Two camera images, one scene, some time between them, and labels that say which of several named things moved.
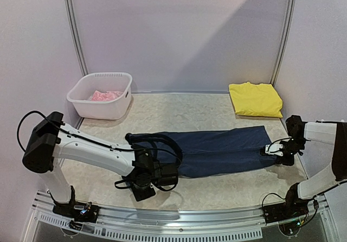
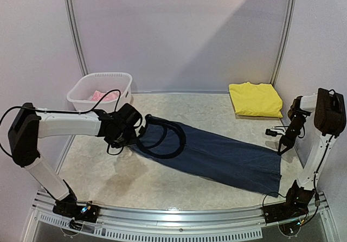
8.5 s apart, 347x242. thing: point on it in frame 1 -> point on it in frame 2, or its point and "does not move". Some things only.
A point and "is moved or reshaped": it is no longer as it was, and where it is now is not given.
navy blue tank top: x=210 y=151 is moved or reshaped
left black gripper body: x=139 y=192 -> x=124 y=138
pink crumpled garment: x=105 y=95 does not move
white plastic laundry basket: x=81 y=93 does not move
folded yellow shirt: x=256 y=99 does not move
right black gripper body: x=283 y=158 -> x=286 y=139
